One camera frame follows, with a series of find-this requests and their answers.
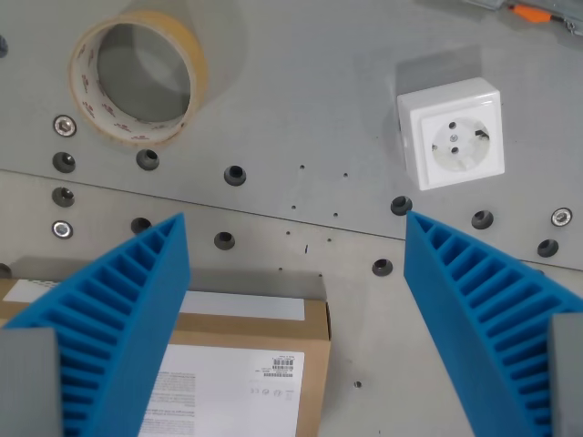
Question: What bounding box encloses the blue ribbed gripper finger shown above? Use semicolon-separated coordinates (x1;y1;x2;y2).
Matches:
0;211;190;437
403;210;583;437

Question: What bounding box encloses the silver hex socket bolt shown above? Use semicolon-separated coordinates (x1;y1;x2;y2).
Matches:
52;115;77;137
550;207;574;229

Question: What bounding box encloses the white wall socket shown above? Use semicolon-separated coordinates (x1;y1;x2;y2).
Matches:
395;76;506;192

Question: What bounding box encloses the clear adhesive tape roll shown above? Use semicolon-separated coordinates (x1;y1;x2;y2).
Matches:
67;10;210;148

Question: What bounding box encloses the brown cardboard box white label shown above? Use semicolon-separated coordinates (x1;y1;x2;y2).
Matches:
0;278;332;437

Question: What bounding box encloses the orange handled tool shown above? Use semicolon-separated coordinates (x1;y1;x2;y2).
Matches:
508;2;555;24

